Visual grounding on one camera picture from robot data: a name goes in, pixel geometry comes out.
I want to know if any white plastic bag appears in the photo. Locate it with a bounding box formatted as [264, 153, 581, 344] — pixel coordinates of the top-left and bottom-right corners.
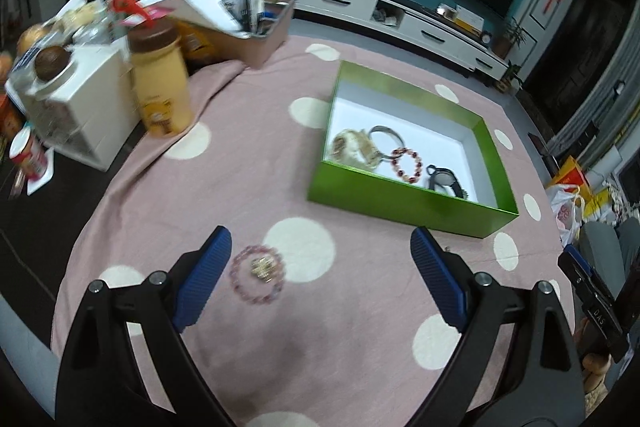
[545, 184, 586, 248]

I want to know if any white paper stack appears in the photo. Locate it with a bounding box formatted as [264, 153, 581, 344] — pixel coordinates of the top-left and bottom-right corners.
[145, 0, 243, 32]

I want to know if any silver bangle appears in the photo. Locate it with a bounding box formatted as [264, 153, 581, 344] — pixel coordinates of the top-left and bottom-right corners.
[369, 124, 407, 160]

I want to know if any white television cabinet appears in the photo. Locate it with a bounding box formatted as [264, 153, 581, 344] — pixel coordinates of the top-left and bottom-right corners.
[295, 0, 513, 82]

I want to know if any yellow shopping bag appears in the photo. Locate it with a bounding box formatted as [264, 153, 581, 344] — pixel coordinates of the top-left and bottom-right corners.
[547, 155, 613, 212]

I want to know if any red snack can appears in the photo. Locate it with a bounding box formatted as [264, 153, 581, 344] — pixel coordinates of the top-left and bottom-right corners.
[9, 124, 48, 180]

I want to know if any brown round fruit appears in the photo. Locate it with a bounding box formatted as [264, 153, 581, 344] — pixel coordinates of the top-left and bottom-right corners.
[34, 46, 71, 82]

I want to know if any orange snack packet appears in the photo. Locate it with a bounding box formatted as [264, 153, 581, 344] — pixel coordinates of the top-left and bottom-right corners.
[172, 19, 211, 62]

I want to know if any small potted plant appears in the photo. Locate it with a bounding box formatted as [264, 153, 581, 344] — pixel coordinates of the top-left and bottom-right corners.
[500, 62, 526, 95]

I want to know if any beige storage bin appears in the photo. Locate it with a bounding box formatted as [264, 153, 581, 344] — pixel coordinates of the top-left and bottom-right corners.
[175, 0, 298, 70]

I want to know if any white drawer organizer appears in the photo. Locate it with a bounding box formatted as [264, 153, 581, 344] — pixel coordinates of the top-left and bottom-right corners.
[7, 42, 143, 172]

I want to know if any yellow bear bottle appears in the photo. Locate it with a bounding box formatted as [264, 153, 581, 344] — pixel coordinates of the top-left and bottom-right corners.
[111, 0, 196, 138]

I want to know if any person's grey trouser leg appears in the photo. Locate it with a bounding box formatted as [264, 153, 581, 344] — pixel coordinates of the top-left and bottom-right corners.
[580, 217, 640, 303]

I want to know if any black wristwatch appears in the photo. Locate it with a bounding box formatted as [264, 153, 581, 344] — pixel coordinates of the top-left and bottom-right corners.
[424, 163, 468, 200]

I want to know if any person's right hand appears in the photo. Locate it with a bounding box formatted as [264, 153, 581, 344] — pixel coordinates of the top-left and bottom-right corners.
[575, 322, 613, 413]

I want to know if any white wristwatch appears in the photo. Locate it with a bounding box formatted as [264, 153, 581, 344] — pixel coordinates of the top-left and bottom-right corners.
[331, 127, 383, 170]

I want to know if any pink bead bracelet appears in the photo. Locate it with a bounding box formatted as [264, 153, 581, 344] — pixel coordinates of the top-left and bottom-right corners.
[229, 244, 287, 305]

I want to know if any tall potted plant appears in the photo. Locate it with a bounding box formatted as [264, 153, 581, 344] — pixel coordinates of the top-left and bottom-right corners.
[492, 17, 526, 60]

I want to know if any pink polka dot tablecloth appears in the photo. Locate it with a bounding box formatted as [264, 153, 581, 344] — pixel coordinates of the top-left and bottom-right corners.
[50, 34, 576, 427]

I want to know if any red bead bracelet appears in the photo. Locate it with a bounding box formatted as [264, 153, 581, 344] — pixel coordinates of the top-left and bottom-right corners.
[390, 147, 425, 184]

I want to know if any bunch of pens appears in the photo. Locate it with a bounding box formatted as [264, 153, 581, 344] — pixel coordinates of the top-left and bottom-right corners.
[220, 0, 268, 35]

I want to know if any green cardboard box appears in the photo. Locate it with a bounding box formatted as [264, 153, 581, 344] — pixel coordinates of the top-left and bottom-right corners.
[306, 60, 521, 239]

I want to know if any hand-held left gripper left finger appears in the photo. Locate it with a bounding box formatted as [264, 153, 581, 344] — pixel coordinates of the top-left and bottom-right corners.
[56, 225, 236, 427]

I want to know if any desk calendar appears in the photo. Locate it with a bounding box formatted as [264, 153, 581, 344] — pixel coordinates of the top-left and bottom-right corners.
[452, 4, 485, 32]

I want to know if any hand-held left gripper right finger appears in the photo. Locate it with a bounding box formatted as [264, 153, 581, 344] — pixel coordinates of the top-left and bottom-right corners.
[410, 226, 586, 427]

